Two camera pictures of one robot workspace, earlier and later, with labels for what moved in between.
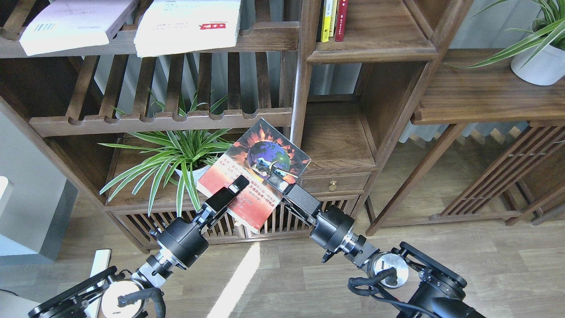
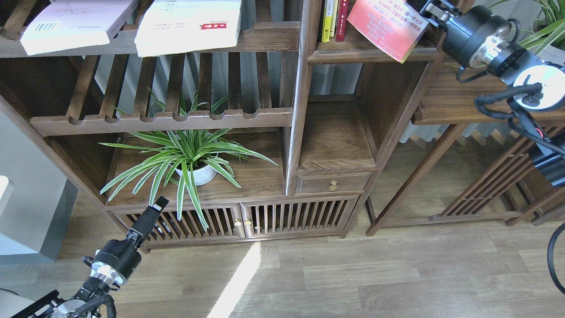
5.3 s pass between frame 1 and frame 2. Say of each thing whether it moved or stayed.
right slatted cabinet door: stayed
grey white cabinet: stayed
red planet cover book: moved
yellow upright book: stayed
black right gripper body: moved
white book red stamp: stayed
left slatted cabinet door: stayed
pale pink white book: stayed
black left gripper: moved
